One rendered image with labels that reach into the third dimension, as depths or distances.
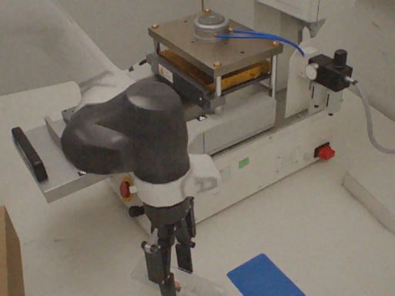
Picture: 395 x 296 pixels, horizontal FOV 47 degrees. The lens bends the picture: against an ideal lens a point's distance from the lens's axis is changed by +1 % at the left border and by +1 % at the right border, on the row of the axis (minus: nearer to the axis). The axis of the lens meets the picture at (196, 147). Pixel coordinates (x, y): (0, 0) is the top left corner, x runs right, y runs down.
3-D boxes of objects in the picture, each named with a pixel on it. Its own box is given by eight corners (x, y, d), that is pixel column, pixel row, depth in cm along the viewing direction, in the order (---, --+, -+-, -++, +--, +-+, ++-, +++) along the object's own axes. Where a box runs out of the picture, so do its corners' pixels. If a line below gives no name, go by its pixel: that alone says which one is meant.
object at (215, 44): (230, 36, 121) (230, -13, 113) (314, 80, 100) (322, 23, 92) (151, 62, 111) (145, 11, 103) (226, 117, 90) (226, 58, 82)
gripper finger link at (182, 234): (159, 213, 76) (163, 206, 76) (174, 242, 84) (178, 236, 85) (180, 220, 74) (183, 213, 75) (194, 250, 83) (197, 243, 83)
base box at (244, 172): (250, 104, 144) (251, 54, 133) (341, 163, 118) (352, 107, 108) (96, 168, 122) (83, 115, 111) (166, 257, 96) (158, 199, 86)
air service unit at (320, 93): (305, 93, 104) (312, 32, 95) (355, 121, 94) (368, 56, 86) (288, 101, 102) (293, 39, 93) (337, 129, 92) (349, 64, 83)
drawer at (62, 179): (136, 106, 111) (131, 78, 107) (183, 149, 96) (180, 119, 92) (15, 149, 99) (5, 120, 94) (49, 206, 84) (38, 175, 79)
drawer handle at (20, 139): (25, 140, 95) (19, 124, 93) (48, 177, 85) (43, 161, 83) (15, 143, 94) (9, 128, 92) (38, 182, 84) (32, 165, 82)
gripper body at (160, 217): (159, 169, 75) (164, 208, 81) (129, 201, 70) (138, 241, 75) (198, 181, 72) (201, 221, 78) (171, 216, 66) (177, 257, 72)
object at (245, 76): (217, 48, 116) (216, 11, 110) (274, 80, 101) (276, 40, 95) (159, 67, 109) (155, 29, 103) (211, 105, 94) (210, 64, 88)
